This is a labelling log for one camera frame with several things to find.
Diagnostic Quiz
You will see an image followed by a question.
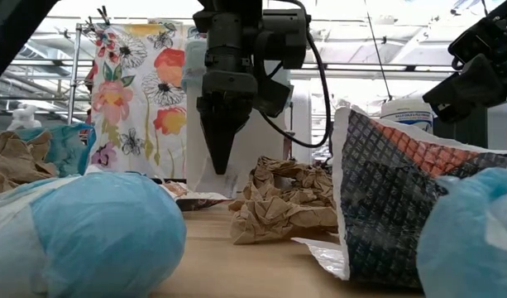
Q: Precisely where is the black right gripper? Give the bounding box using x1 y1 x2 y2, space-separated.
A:
422 0 507 123

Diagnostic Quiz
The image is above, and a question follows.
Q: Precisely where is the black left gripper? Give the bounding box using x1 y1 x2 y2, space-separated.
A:
193 0 292 175

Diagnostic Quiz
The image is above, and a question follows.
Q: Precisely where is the white plastic trash bin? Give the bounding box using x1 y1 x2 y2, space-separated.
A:
184 82 294 199

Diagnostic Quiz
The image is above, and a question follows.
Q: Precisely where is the white wrapper orange print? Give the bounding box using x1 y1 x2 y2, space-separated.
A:
160 180 232 212

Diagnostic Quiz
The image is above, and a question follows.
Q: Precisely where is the brown paper wad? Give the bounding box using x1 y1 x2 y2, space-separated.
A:
0 126 60 195
227 156 340 246

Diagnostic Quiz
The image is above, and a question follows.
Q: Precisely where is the white wrapper dark grid print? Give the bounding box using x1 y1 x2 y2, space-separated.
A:
292 105 507 290

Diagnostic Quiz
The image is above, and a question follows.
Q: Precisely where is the blue white bag ball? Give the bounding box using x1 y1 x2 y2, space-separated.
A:
416 166 507 298
0 171 188 298

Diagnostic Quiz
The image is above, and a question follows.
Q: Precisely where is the teal folded trash bag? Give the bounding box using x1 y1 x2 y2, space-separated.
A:
15 123 98 179

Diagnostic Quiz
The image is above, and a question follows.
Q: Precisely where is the yellow Lysol wipes canister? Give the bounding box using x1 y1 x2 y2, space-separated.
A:
380 98 435 133

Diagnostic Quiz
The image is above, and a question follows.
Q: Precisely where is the floral print cloth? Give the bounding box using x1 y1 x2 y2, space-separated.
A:
87 22 188 180

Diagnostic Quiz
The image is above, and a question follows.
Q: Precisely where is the white plastic object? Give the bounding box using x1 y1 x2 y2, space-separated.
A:
7 103 43 132

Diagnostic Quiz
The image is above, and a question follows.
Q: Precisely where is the thin black hanging cable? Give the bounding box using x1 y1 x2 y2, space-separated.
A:
365 0 394 103

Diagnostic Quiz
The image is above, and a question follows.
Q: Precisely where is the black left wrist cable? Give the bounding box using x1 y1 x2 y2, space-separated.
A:
256 31 332 149

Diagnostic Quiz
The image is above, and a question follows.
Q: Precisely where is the metal wire rack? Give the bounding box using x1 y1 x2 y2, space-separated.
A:
66 22 97 125

